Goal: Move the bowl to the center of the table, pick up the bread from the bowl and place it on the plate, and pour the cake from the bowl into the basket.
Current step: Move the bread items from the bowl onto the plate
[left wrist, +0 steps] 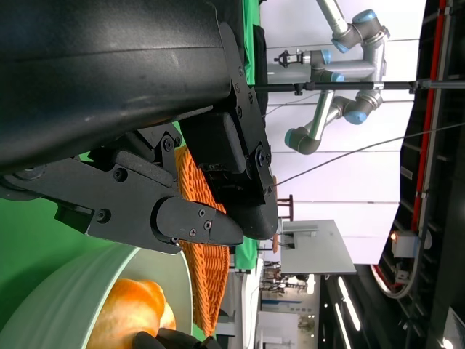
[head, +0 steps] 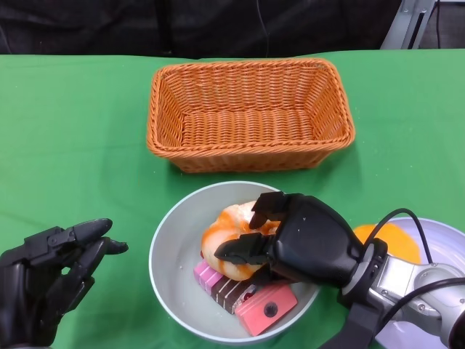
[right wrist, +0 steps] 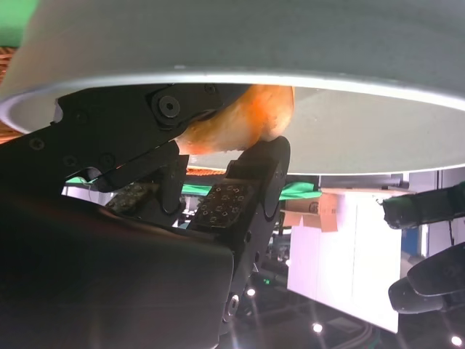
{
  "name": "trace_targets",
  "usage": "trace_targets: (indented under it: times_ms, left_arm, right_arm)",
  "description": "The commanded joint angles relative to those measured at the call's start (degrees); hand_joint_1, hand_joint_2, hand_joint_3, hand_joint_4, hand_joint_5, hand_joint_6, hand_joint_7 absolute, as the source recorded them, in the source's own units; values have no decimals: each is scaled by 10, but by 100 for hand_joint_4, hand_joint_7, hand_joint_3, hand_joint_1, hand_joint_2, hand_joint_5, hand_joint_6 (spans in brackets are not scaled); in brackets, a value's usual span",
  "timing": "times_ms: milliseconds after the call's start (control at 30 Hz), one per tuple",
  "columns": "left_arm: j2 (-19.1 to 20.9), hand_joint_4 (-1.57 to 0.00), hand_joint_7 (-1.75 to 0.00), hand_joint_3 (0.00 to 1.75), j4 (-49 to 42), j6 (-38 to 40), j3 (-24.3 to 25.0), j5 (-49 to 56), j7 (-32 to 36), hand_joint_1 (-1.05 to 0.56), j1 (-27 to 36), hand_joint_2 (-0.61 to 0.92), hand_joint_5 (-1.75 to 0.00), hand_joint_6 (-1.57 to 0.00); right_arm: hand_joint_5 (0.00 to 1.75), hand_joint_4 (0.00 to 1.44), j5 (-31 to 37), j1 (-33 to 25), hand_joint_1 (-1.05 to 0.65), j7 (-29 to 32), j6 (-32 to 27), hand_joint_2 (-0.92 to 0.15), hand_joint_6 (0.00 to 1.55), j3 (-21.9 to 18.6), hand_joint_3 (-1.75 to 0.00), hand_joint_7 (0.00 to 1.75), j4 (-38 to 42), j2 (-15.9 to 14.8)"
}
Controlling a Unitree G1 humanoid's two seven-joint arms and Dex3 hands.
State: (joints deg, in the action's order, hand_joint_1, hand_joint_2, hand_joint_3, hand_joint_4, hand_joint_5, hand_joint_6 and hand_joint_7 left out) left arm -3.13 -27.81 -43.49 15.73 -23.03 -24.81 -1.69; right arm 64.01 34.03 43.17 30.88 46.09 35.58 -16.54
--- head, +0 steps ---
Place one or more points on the grey metal frame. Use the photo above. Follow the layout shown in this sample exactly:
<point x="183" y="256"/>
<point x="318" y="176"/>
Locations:
<point x="405" y="25"/>

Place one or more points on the pink layered cake slice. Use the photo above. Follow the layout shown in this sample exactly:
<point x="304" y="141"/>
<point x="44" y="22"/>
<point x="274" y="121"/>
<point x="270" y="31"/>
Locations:
<point x="205" y="274"/>

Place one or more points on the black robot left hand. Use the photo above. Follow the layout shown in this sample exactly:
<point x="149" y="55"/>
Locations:
<point x="25" y="291"/>

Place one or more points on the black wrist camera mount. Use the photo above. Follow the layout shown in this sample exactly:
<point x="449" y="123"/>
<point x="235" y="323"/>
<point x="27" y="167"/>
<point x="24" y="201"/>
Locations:
<point x="359" y="323"/>

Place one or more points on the orange wicker basket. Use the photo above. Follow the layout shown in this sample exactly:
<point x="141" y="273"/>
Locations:
<point x="250" y="127"/>

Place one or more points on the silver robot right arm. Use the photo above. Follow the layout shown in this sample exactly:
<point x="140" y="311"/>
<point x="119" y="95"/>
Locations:
<point x="417" y="291"/>

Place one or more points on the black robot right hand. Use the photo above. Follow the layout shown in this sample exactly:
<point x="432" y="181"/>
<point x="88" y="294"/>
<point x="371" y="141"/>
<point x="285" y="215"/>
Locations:
<point x="316" y="240"/>

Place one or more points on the green tablecloth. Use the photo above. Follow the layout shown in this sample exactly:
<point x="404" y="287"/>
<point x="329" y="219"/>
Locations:
<point x="91" y="145"/>

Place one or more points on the black backdrop cloth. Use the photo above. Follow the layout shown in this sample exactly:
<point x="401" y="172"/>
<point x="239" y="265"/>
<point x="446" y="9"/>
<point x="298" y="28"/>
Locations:
<point x="109" y="25"/>

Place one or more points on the chocolate layered cake slice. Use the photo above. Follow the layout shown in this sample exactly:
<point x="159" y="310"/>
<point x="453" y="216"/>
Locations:
<point x="229" y="294"/>

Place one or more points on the pale lavender plate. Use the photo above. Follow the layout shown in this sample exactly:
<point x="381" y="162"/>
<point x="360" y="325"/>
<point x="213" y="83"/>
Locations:
<point x="447" y="236"/>

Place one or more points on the orange striped bread roll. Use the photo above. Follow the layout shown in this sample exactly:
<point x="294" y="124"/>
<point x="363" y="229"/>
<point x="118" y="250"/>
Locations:
<point x="396" y="240"/>

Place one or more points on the grey round bowl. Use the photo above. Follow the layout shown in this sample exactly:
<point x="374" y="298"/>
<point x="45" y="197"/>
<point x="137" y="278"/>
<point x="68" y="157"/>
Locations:
<point x="178" y="254"/>

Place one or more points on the pink cake block black dot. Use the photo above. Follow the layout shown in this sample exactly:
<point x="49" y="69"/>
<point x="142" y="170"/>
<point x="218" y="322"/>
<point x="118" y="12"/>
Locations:
<point x="261" y="316"/>

